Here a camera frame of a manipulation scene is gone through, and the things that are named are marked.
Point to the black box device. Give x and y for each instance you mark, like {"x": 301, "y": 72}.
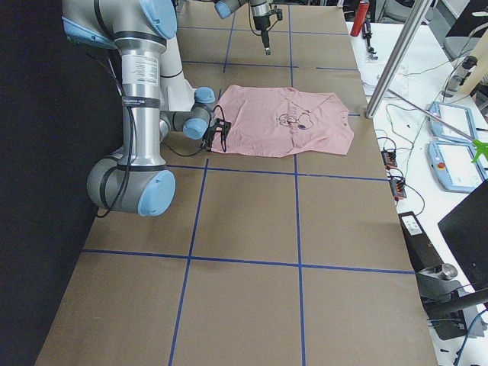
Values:
{"x": 422, "y": 253}

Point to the teach pendant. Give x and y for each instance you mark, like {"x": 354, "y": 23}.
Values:
{"x": 457, "y": 116}
{"x": 452, "y": 167}

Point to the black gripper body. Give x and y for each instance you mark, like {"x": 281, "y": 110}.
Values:
{"x": 210, "y": 142}
{"x": 260, "y": 22}

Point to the teach pendant far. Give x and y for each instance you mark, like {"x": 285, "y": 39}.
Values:
{"x": 457, "y": 116}

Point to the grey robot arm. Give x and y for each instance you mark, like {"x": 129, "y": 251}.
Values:
{"x": 156, "y": 100}
{"x": 225, "y": 8}

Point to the black monitor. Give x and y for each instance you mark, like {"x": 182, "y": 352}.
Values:
{"x": 464, "y": 230}

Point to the red bottle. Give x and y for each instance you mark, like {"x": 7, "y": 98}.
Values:
{"x": 360, "y": 15}

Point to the teach pendant near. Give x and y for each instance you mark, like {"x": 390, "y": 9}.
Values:
{"x": 452, "y": 167}

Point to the pink Snoopy t-shirt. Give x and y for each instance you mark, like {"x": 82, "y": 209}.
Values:
{"x": 279, "y": 122}

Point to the orange black relay module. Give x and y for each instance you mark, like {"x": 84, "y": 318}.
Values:
{"x": 389, "y": 157}

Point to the green clamp tool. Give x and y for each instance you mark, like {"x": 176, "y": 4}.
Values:
{"x": 481, "y": 149}

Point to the black camera stand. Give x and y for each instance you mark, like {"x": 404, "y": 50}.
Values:
{"x": 451, "y": 308}

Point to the aluminium frame post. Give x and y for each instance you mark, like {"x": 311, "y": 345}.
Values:
{"x": 405, "y": 38}

